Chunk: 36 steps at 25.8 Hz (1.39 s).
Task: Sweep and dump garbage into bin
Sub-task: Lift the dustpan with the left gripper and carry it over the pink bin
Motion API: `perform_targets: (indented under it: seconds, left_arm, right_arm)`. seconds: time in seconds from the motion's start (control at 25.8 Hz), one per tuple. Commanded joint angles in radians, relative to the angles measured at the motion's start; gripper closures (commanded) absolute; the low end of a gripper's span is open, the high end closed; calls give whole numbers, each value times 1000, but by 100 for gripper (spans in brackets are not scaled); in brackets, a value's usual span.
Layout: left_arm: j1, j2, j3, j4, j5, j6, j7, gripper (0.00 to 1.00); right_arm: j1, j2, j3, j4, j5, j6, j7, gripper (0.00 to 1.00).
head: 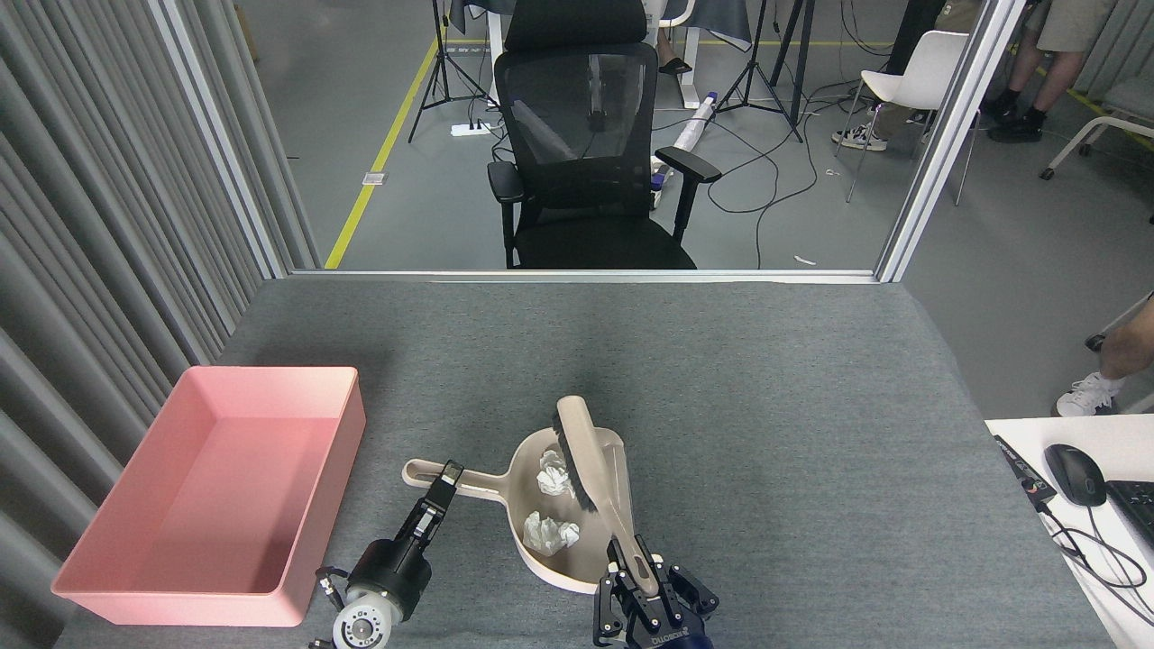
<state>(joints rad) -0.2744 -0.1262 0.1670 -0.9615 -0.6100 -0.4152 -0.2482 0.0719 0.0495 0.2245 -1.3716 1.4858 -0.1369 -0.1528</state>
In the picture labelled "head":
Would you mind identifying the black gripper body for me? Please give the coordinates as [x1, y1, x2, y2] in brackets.
[347, 538, 434, 623]
[622, 617, 713, 649]

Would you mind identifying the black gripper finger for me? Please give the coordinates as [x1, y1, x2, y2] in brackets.
[638, 536, 719, 627]
[592, 539, 650, 648]
[397, 460, 465, 560]

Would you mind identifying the beige plastic dustpan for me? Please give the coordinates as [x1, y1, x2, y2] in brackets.
[401, 426, 664, 596]

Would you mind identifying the white paper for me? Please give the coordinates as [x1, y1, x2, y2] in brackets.
[537, 448, 578, 499]
[522, 510, 582, 553]

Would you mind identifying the beige brush with black bristles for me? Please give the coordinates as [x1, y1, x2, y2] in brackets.
[553, 395, 661, 598]

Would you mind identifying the pink plastic bin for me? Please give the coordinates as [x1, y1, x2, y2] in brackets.
[50, 365, 367, 628]

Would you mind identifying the black mesh office chair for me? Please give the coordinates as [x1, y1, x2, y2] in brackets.
[487, 0, 723, 270]

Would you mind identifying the black remote device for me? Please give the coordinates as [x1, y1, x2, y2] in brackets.
[994, 435, 1058, 506]

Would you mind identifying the black computer mouse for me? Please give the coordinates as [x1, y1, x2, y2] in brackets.
[1044, 443, 1108, 507]

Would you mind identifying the white side table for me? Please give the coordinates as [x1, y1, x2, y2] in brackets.
[985, 415, 1154, 649]

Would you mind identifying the black tripod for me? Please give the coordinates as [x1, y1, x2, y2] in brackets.
[712, 0, 817, 143]
[408, 0, 492, 143]

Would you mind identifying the black keyboard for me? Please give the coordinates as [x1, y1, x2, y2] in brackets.
[1105, 480, 1154, 546]

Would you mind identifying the grey curtain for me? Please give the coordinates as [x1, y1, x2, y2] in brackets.
[0, 0, 321, 649]

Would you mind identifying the chair leg with caster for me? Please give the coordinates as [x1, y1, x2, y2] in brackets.
[1086, 288, 1154, 352]

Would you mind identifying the person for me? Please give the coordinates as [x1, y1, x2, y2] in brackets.
[1057, 297, 1154, 417]
[831, 0, 943, 151]
[983, 0, 1119, 143]

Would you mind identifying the person's foot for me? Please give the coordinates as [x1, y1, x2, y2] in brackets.
[658, 32, 695, 75]

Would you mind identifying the white plastic chair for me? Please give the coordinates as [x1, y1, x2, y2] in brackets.
[834, 30, 979, 206]

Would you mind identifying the grey chair with white legs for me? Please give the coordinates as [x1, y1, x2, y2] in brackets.
[1039, 77, 1154, 181]

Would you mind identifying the silver frame rail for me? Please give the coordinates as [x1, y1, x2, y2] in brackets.
[288, 269, 880, 285]

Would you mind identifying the black mouse cable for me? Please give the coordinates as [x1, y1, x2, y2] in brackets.
[1037, 500, 1148, 589]

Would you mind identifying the black floor cable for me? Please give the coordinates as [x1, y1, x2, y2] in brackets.
[703, 108, 821, 270]

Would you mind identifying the silver frame post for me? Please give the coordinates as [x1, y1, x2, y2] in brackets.
[149, 0, 294, 280]
[876, 0, 1029, 283]

